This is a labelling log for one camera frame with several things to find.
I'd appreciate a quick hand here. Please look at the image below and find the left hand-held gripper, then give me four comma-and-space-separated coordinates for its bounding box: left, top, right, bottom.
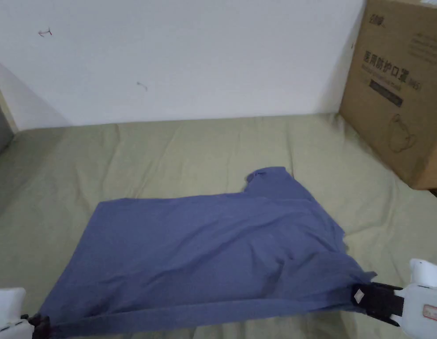
0, 287, 52, 339

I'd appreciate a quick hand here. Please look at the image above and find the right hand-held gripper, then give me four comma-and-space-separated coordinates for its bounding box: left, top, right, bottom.
350, 258, 437, 339

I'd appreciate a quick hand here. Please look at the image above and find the dark blue shirt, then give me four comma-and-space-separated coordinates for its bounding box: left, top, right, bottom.
38, 166, 378, 333

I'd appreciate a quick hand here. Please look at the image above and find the bed with pale green sheet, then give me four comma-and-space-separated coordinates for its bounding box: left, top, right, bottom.
0, 112, 437, 339

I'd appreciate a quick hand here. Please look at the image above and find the brown cardboard carton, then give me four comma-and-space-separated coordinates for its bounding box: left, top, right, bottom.
338, 0, 437, 191

